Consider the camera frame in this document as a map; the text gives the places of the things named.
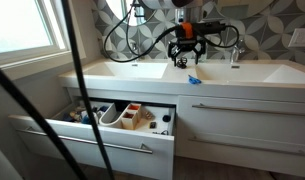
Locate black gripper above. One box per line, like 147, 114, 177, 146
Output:
167, 32, 208, 68

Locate blue scissors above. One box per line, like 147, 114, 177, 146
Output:
187, 74, 203, 85

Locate white open drawer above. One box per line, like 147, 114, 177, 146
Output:
7, 96, 177, 180

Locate white double sink vanity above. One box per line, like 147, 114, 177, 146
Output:
58, 58, 305, 178

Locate chrome faucet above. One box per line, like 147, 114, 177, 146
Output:
128, 39, 140, 63
229, 38, 246, 65

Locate beige scrunchie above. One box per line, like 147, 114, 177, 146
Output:
144, 111, 156, 121

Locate wooden orange two-compartment box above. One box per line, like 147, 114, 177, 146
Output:
120, 102, 143, 131

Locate white arch organizer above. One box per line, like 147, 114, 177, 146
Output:
98, 101, 127, 130

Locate white framed window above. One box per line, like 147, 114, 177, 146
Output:
0, 0, 86, 69

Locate orange wrist mount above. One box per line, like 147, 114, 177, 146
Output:
181, 21, 194, 40

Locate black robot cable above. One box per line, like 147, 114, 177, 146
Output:
102, 0, 180, 64

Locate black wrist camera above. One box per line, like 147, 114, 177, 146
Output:
193, 21, 226, 34

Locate black camera cable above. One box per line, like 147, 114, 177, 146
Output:
200, 23, 241, 49

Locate round wall mirror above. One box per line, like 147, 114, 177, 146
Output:
214, 0, 276, 20
105, 0, 160, 27

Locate long metal drawer handle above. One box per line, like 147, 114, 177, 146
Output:
187, 135, 305, 158
191, 103, 305, 118

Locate thin black foreground cable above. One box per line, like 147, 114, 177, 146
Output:
60, 0, 116, 180

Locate white wall plate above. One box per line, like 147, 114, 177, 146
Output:
287, 27, 305, 48

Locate metal open drawer handle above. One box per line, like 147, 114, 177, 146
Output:
15, 126, 154, 155

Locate thick black foreground cable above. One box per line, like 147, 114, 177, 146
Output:
0, 59, 88, 180

